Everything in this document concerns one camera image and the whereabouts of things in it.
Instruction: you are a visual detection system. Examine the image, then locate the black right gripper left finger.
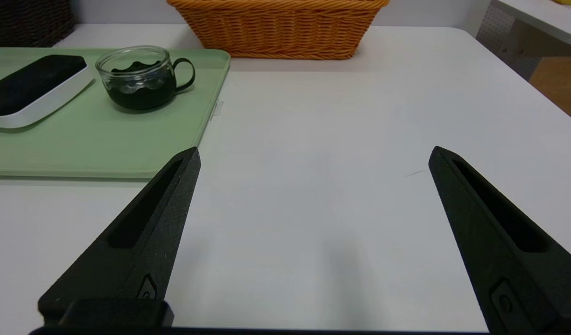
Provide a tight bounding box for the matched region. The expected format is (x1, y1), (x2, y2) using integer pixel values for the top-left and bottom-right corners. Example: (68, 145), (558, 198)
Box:
(38, 147), (202, 322)

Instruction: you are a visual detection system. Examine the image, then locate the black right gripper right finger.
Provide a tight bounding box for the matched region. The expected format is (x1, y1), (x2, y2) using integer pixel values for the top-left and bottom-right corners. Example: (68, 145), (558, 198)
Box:
(428, 146), (571, 335)

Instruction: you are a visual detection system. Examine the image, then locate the glass cup with black sleeve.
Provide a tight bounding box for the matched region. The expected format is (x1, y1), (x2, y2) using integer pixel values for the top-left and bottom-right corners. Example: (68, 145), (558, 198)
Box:
(95, 45), (196, 111)

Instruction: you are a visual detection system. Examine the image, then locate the black and white eraser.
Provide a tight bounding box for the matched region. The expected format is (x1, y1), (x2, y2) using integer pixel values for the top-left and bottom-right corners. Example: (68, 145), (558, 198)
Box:
(0, 54), (94, 129)

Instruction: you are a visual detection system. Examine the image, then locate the dark brown wicker basket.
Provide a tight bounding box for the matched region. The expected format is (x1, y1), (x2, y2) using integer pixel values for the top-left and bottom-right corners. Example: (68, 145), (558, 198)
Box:
(0, 0), (75, 48)

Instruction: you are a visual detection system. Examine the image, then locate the orange wicker basket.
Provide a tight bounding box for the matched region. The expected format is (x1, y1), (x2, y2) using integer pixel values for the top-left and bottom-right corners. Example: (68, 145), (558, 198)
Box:
(167, 0), (390, 60)

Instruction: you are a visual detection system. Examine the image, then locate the light green plastic tray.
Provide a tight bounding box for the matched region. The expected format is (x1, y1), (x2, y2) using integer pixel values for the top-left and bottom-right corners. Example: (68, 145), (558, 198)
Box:
(0, 47), (231, 180)

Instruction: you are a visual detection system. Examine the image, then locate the white side table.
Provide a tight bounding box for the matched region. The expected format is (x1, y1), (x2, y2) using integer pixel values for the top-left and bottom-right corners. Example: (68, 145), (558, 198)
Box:
(476, 0), (571, 82)

